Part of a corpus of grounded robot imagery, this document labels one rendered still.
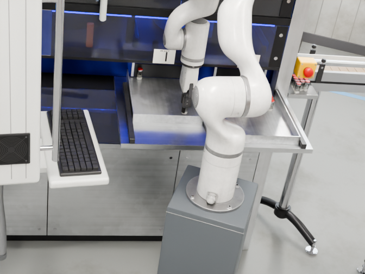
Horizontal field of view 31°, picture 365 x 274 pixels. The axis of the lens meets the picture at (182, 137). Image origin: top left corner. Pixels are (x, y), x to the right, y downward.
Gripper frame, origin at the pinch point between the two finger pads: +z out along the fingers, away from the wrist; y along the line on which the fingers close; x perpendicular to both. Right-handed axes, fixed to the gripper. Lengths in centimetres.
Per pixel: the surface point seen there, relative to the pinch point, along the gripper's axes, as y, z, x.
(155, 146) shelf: 20.1, 7.7, -12.8
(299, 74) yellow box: -19, -3, 49
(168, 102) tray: -8.5, 6.1, -4.9
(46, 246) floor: -25, 94, -50
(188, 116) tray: 6.2, 3.4, 0.4
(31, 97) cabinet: 34, -18, -54
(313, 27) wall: -266, 75, 155
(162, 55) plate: -19.5, -8.3, -7.5
